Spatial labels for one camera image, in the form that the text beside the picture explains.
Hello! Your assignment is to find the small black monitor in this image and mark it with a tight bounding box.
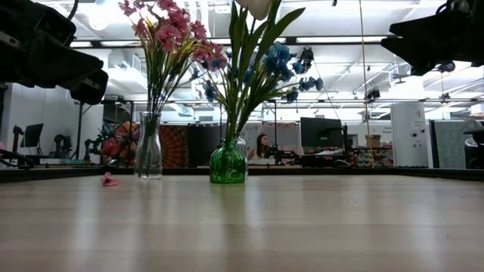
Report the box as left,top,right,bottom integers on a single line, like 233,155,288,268
20,123,45,148

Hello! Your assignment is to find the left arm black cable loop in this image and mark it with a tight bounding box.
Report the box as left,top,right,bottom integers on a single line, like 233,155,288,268
67,0,80,22

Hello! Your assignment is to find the black metal rig frame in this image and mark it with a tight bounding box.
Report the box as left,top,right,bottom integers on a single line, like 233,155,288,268
73,98,279,152

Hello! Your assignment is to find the clear ribbed glass jar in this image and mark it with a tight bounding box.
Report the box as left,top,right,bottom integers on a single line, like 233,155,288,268
234,134,250,178

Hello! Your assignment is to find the black aluminium table frame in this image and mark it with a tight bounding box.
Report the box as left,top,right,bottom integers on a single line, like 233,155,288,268
0,165,484,183

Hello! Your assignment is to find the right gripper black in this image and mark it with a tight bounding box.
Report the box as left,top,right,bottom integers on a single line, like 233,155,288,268
380,0,484,76

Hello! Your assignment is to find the loose pink blossom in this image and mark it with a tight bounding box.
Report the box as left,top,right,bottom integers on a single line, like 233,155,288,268
100,172,120,187

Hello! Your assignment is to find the black computer monitor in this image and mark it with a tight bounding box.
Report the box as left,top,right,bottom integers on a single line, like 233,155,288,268
300,116,343,149

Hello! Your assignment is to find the black partition panel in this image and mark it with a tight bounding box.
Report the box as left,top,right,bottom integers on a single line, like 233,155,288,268
188,122,222,167

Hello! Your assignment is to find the black LED light bar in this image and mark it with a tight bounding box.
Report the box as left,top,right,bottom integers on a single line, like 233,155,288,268
70,34,390,49

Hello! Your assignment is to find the white tulip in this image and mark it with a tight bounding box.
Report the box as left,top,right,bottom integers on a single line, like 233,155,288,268
226,0,274,147
225,0,253,147
234,6,307,147

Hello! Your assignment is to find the green glass vase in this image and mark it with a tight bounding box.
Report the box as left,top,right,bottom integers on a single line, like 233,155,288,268
209,138,247,185

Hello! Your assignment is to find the grey partition panel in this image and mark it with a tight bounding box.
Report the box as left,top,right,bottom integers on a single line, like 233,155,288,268
430,119,473,169

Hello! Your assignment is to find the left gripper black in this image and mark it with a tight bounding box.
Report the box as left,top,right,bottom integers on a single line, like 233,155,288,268
0,0,110,106

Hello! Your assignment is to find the tall clear glass vase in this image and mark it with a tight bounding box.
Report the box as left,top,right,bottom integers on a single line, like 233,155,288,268
134,111,163,179

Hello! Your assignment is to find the thin hanging cable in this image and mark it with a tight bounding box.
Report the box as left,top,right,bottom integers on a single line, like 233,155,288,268
358,0,374,159

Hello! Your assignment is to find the orange mandala tapestry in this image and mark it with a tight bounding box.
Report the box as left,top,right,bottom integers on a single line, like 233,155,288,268
160,124,190,169

